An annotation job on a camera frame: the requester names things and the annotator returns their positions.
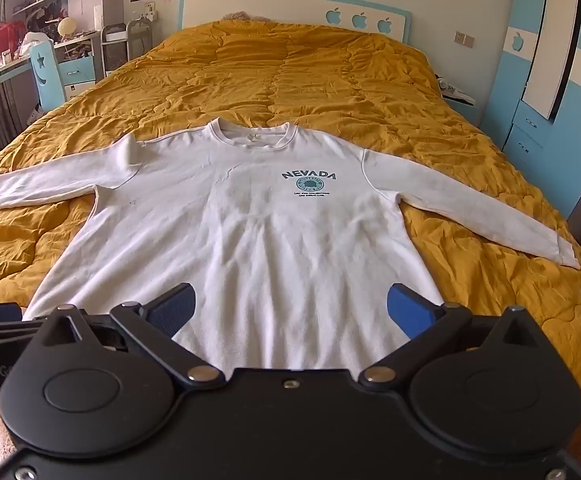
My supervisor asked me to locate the grey rolling cart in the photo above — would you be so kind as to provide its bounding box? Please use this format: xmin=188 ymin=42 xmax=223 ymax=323
xmin=100 ymin=20 xmax=152 ymax=78

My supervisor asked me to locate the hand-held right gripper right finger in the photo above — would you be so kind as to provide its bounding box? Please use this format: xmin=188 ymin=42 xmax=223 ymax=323
xmin=359 ymin=283 xmax=547 ymax=391

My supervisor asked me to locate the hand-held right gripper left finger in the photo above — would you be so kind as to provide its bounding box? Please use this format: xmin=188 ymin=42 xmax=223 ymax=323
xmin=31 ymin=283 xmax=224 ymax=389

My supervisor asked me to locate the blue chair with star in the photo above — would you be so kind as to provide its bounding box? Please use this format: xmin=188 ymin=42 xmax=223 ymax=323
xmin=29 ymin=40 xmax=68 ymax=113

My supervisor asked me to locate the white printed sweatshirt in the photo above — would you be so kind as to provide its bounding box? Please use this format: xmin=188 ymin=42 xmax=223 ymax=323
xmin=0 ymin=117 xmax=581 ymax=378

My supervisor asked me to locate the yellow quilt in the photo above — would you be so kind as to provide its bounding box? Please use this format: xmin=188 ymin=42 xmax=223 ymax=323
xmin=0 ymin=17 xmax=581 ymax=411

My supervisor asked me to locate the white and black object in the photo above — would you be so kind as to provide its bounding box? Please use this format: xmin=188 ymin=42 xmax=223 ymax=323
xmin=438 ymin=77 xmax=476 ymax=106

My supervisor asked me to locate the red bag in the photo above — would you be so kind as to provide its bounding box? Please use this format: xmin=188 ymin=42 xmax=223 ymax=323
xmin=0 ymin=21 xmax=25 ymax=63

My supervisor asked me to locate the desk with blue drawer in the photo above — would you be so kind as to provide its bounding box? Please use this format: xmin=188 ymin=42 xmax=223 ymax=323
xmin=0 ymin=30 xmax=104 ymax=126

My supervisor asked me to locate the white blue bed headboard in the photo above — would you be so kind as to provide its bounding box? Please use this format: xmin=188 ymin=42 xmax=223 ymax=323
xmin=178 ymin=0 xmax=414 ymax=46

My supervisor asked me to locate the blue white wardrobe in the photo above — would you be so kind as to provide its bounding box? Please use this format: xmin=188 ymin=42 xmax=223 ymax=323
xmin=481 ymin=0 xmax=581 ymax=221

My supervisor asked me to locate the brown plush toy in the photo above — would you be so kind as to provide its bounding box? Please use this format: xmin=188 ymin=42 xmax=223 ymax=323
xmin=220 ymin=11 xmax=271 ymax=23

